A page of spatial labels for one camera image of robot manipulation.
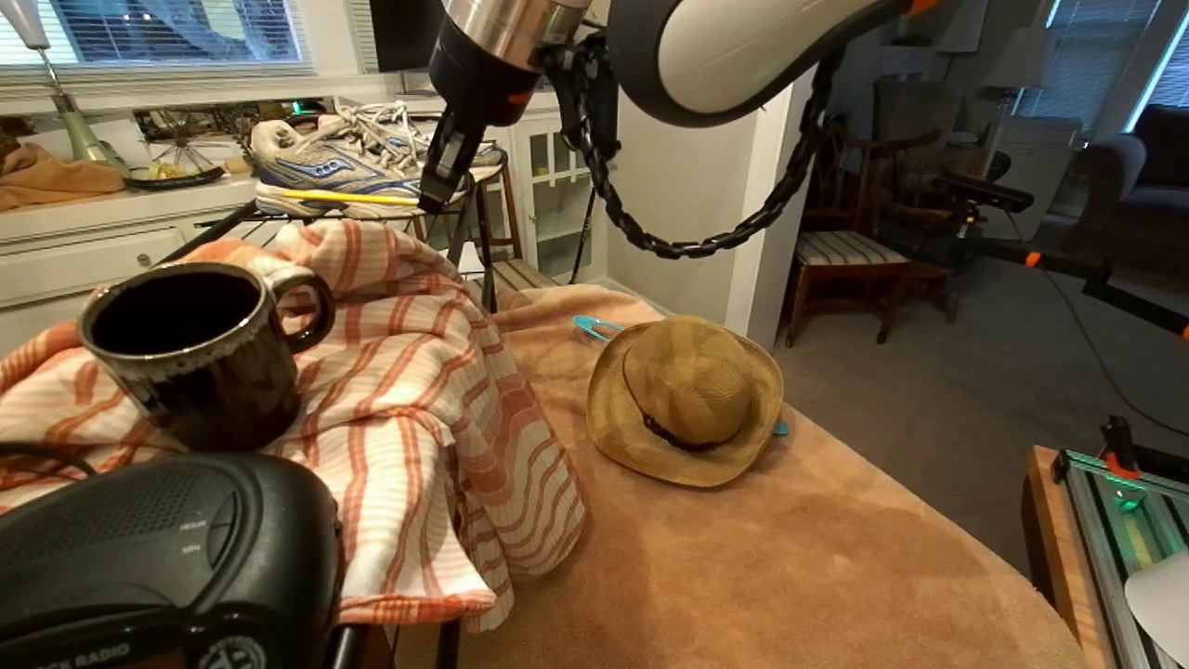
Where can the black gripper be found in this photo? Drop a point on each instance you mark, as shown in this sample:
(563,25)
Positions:
(483,89)

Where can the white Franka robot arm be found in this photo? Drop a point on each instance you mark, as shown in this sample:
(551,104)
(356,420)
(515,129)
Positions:
(743,49)

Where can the dark glazed mug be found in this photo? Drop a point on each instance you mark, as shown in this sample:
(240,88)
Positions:
(209,358)

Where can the white glass door cabinet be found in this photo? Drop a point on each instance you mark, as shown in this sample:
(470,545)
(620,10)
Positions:
(560,187)

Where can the red striped white towel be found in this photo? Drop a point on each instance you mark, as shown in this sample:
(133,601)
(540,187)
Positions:
(431,420)

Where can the dark shallow dish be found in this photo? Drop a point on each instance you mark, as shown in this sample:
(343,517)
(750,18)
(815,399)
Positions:
(173,169)

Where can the white framed window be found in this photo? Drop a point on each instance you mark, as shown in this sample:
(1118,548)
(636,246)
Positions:
(159,32)

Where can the tan straw hat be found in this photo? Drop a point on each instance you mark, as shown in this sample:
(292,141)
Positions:
(688,397)

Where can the white dresser with drawers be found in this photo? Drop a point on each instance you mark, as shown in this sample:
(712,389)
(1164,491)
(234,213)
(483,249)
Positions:
(86,263)

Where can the brown crumpled cloth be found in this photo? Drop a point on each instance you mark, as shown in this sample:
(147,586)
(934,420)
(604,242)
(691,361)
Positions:
(50,177)

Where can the wooden chair striped cushion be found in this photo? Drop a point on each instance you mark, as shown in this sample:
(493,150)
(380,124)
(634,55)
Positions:
(856,254)

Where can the black portable radio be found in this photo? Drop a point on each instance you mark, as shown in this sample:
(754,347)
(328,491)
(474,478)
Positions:
(159,558)

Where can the black rod with orange joints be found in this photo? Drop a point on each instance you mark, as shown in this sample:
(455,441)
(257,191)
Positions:
(1117,283)

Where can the dark blue armchair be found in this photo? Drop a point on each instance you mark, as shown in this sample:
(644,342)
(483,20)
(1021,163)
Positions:
(1139,181)

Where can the black camera on mount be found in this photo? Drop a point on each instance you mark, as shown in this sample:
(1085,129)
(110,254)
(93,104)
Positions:
(991,191)

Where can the aluminium extrusion base frame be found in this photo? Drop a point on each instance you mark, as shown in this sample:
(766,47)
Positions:
(1135,532)

